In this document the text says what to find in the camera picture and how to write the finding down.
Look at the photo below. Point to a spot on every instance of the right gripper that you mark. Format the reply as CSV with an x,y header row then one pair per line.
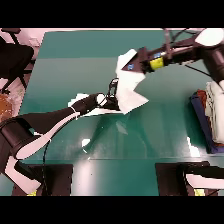
x,y
138,61

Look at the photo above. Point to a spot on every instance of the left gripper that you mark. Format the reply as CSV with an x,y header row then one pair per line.
x,y
112,102

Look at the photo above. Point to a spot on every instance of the white garment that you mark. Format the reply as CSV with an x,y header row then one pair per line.
x,y
130,96
216,110

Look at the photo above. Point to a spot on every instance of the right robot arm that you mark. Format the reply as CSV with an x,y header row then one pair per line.
x,y
196,50

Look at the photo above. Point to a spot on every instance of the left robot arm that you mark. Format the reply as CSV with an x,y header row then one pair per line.
x,y
40,121

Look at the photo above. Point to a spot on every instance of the red garment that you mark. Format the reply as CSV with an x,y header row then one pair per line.
x,y
202,95

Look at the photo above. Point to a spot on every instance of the white folded garment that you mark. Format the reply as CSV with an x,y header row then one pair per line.
x,y
216,110

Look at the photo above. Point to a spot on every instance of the black office chair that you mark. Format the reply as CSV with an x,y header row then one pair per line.
x,y
13,56

